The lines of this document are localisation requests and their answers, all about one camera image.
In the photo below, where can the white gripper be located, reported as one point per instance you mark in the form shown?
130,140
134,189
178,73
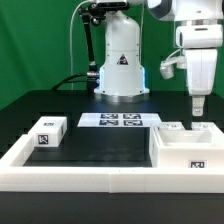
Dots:
201,68

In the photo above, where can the white door panel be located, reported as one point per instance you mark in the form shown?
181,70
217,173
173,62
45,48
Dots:
202,125
170,126

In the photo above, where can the white cabinet body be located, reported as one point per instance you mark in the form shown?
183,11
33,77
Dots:
186,148

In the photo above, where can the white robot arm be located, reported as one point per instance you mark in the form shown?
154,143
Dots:
198,35

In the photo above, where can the white cabinet top block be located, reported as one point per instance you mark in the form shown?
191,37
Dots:
49,131

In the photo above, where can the white marker base sheet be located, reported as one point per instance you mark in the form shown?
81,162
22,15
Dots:
118,120

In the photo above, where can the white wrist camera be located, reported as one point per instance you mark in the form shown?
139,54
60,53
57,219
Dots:
175,59

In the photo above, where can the white U-shaped frame wall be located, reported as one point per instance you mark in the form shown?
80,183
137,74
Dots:
17,177

